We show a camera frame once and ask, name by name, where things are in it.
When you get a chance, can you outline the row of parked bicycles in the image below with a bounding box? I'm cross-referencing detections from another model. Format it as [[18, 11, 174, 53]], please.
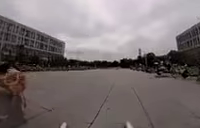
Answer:
[[129, 61, 200, 85]]

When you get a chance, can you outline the row of trees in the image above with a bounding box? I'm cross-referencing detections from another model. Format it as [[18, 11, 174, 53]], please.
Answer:
[[7, 49, 189, 71]]

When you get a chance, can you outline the pole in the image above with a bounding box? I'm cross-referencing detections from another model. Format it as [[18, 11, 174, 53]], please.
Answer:
[[137, 47, 143, 60]]

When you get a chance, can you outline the grey building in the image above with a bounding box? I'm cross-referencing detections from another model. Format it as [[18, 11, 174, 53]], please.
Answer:
[[175, 13, 200, 63]]

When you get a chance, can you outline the grey paved plaza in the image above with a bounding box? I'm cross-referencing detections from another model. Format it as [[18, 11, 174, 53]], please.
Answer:
[[0, 67, 200, 128]]

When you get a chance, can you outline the long pale building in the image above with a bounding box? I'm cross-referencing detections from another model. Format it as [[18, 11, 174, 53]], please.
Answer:
[[0, 9, 67, 64]]

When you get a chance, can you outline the person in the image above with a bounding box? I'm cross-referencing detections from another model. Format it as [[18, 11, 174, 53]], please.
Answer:
[[0, 62, 28, 128]]

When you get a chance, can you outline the robot's own part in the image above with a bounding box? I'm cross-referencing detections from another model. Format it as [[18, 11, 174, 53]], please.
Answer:
[[124, 120, 135, 128], [59, 121, 68, 128]]

